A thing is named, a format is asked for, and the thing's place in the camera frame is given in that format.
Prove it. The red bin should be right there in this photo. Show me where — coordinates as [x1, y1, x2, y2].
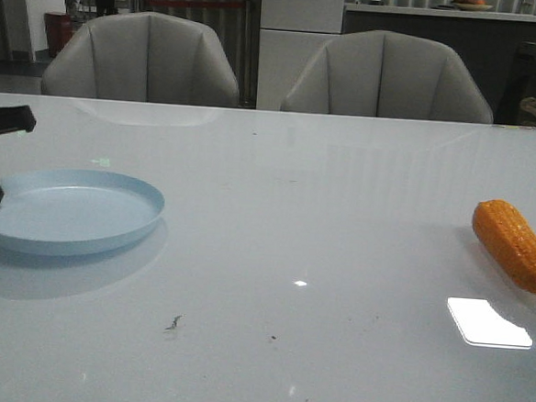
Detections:
[44, 12, 73, 57]

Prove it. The light blue plate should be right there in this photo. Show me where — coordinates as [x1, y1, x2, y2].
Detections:
[0, 169, 165, 256]

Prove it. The fruit bowl on counter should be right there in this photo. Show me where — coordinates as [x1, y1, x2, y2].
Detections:
[451, 0, 492, 12]

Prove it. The grey upholstered chair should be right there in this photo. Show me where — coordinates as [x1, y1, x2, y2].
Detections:
[40, 11, 240, 107]
[280, 30, 493, 125]

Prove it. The right grey upholstered chair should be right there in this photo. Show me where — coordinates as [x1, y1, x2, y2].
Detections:
[280, 30, 493, 125]

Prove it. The orange corn cob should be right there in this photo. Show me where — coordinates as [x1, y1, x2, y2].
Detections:
[472, 199, 536, 295]

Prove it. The dark grey counter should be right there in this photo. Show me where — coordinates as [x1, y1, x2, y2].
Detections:
[341, 4, 536, 125]

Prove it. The white drawer cabinet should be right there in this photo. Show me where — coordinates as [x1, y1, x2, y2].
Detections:
[256, 0, 344, 110]

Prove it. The left grey upholstered chair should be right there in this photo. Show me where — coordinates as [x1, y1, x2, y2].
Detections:
[40, 11, 240, 107]

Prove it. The red barrier belt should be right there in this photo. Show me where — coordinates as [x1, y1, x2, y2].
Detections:
[142, 0, 251, 9]

